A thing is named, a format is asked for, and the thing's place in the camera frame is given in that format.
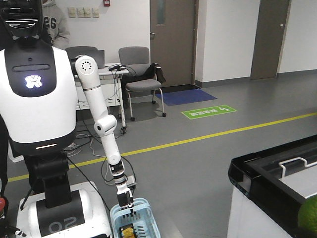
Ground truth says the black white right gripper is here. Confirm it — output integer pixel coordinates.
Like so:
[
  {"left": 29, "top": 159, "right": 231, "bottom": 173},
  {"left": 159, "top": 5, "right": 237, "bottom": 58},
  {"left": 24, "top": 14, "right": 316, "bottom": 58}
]
[{"left": 117, "top": 188, "right": 133, "bottom": 209}]

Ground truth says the light blue plastic basket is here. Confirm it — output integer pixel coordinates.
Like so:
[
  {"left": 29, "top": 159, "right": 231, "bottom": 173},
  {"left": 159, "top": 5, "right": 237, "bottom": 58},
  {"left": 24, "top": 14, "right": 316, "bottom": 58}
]
[{"left": 110, "top": 197, "right": 161, "bottom": 238}]

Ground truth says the green avocado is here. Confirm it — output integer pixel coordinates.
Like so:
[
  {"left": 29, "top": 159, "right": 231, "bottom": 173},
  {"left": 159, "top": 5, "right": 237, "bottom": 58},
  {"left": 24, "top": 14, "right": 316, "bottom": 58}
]
[{"left": 297, "top": 195, "right": 317, "bottom": 238}]

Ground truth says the blue floor mat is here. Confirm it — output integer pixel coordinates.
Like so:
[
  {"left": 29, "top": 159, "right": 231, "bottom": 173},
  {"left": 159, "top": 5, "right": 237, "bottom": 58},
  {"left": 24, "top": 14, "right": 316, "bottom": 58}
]
[{"left": 163, "top": 89, "right": 217, "bottom": 106}]

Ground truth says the white folding desk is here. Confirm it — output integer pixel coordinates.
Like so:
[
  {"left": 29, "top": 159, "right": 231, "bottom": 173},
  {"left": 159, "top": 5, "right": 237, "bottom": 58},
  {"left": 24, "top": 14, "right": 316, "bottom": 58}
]
[{"left": 74, "top": 62, "right": 130, "bottom": 134}]

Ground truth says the grey office chair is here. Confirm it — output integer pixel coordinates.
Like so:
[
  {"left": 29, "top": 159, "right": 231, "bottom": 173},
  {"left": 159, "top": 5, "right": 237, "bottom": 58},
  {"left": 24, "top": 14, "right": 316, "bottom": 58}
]
[{"left": 118, "top": 46, "right": 166, "bottom": 121}]

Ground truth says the white black humanoid robot body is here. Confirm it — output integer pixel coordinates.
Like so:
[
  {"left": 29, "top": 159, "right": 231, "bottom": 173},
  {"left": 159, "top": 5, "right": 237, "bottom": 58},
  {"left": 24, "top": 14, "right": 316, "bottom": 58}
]
[{"left": 0, "top": 0, "right": 112, "bottom": 238}]

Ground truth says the black white freezer cabinet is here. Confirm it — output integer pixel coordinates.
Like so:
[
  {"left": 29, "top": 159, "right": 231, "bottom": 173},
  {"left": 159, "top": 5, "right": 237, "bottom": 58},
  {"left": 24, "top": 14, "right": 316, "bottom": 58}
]
[{"left": 227, "top": 135, "right": 317, "bottom": 238}]

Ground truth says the person in grey hoodie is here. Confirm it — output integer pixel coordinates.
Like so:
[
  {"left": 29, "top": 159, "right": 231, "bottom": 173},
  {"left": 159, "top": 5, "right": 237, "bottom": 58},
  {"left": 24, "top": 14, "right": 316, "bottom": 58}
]
[{"left": 42, "top": 0, "right": 70, "bottom": 50}]

